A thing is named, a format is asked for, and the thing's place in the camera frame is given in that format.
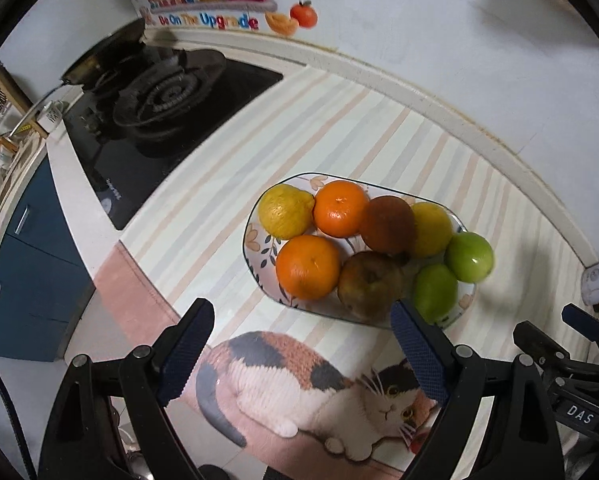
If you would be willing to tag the green apple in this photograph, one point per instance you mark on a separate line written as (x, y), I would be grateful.
(435, 292)
(470, 257)

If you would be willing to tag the dark brown-orange fruit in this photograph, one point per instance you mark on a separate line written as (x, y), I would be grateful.
(388, 226)

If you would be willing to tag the striped cat-print table mat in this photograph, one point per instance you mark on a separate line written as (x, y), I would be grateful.
(316, 397)

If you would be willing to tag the red cherry tomato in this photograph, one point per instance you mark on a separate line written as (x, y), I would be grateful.
(419, 439)

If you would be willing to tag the yellow lemon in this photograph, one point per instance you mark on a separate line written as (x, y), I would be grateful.
(434, 230)
(285, 211)

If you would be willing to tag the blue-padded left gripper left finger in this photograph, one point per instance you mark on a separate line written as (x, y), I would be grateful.
(179, 347)

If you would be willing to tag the black gas stove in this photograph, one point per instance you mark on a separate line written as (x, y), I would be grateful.
(142, 118)

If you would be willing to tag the black frying pan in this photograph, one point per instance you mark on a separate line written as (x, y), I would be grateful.
(92, 64)

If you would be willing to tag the blue kitchen cabinet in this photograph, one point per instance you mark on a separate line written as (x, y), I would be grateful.
(44, 284)

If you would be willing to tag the orange mandarin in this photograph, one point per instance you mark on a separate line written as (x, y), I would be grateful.
(339, 207)
(308, 267)

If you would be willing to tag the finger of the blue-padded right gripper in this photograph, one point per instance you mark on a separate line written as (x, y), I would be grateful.
(581, 321)

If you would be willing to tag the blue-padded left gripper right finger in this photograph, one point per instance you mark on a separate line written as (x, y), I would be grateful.
(428, 351)

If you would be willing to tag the brown-red apple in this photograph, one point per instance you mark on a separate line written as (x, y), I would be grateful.
(369, 284)

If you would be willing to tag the dish rack with utensils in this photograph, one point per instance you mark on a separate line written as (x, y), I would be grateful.
(15, 137)

